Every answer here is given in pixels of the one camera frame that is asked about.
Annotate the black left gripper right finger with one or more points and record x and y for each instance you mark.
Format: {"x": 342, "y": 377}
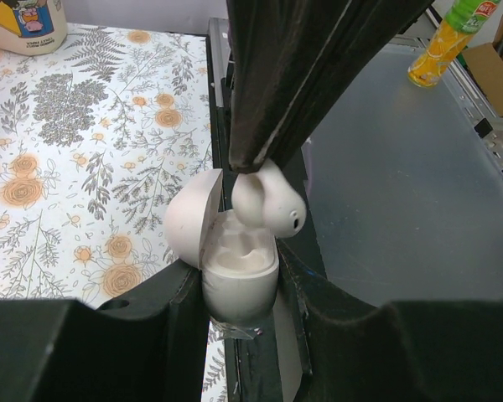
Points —
{"x": 401, "y": 351}

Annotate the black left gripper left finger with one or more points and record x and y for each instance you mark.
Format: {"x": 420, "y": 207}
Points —
{"x": 147, "y": 344}

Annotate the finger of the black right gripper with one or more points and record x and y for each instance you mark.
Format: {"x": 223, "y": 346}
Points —
{"x": 274, "y": 44}
{"x": 322, "y": 69}

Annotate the white earbud charging case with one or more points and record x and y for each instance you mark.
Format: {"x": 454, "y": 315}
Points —
{"x": 239, "y": 264}

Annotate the white clip earbud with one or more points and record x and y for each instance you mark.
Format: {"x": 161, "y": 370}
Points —
{"x": 266, "y": 200}

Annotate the green yellow drink bottle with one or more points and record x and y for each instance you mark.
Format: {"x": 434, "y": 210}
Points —
{"x": 460, "y": 24}

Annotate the brown cardboard box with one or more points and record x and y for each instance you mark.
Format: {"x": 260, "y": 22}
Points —
{"x": 486, "y": 67}

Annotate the jar with brown lid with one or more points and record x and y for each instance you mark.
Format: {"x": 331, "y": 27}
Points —
{"x": 32, "y": 27}

